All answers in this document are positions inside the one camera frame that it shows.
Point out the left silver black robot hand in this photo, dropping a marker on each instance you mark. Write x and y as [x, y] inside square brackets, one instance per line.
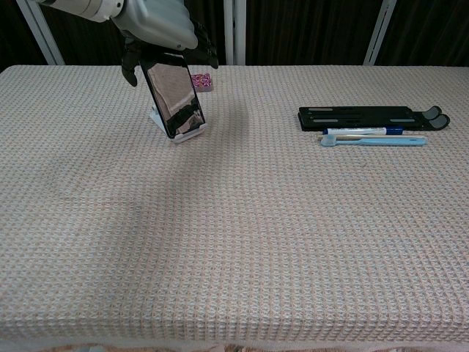
[157, 22]

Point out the black smartphone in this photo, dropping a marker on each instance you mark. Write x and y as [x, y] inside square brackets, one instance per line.
[172, 95]

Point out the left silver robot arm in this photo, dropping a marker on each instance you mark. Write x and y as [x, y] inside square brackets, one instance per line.
[88, 7]

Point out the white folding phone stand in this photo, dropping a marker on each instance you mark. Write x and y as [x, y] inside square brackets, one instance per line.
[190, 134]

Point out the black folded laptop stand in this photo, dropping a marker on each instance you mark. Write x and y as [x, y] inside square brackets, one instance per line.
[359, 117]

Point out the dark pleated curtain panel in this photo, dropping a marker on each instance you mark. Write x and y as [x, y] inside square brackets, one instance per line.
[428, 33]
[308, 33]
[91, 44]
[14, 36]

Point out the pink patterned small box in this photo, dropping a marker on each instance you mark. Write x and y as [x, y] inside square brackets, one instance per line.
[203, 82]

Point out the beige waffle-weave tablecloth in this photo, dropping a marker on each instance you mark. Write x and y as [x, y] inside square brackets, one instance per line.
[256, 220]

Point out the white marker with blue cap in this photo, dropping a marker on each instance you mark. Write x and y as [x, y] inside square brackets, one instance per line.
[355, 130]

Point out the light blue toothbrush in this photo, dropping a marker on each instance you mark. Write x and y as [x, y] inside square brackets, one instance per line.
[384, 141]

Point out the white frame post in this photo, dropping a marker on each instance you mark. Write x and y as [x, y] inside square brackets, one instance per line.
[379, 33]
[42, 33]
[234, 33]

